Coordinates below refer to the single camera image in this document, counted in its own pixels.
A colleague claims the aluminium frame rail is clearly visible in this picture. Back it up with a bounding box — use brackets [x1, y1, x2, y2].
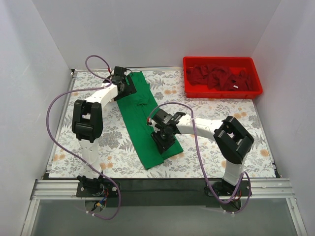
[31, 178, 296, 199]

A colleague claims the green t shirt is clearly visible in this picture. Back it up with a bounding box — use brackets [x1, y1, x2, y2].
[117, 71, 185, 170]

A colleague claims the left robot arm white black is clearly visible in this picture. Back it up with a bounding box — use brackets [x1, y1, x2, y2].
[72, 66, 136, 197]

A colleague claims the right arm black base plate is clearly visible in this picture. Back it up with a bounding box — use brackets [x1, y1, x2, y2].
[210, 180, 252, 197]

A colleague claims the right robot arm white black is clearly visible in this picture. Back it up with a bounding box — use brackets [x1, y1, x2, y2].
[147, 109, 254, 196]

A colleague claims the floral patterned table mat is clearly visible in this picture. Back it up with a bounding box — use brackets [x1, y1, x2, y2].
[47, 70, 275, 178]

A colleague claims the black front crossbar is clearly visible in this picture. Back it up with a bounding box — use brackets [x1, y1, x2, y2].
[114, 178, 220, 208]

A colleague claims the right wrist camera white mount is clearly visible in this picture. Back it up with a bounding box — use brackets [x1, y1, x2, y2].
[147, 118, 160, 132]

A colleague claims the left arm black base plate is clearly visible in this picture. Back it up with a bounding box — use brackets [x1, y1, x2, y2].
[76, 180, 118, 198]

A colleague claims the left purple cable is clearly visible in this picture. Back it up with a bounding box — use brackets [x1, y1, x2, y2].
[46, 55, 122, 220]

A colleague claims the red plastic bin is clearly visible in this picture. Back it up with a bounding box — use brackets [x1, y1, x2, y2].
[183, 57, 263, 99]

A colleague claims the dark red t shirt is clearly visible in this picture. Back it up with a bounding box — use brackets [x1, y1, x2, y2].
[187, 64, 253, 91]

